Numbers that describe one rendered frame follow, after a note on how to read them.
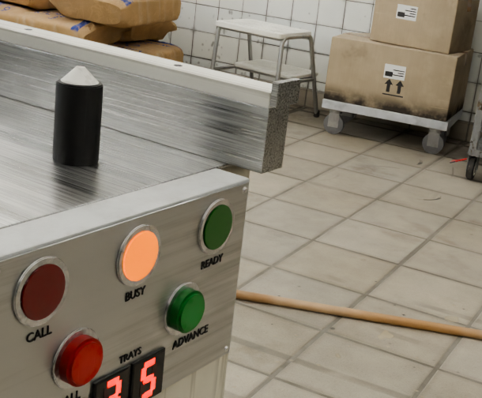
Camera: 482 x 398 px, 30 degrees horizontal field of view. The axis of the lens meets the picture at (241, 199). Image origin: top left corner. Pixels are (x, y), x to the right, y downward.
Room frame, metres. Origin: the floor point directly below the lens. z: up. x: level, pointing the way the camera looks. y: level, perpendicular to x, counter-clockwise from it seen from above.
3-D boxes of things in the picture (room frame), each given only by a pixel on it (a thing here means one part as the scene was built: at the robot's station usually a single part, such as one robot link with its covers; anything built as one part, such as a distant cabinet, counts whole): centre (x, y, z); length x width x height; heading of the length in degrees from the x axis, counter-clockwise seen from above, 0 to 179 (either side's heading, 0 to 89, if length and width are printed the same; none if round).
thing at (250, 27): (4.63, -0.06, 0.23); 0.45 x 0.45 x 0.46; 55
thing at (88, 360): (0.47, 0.08, 0.76); 0.03 x 0.02 x 0.03; 147
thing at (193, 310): (0.56, 0.03, 0.76); 0.03 x 0.02 x 0.03; 147
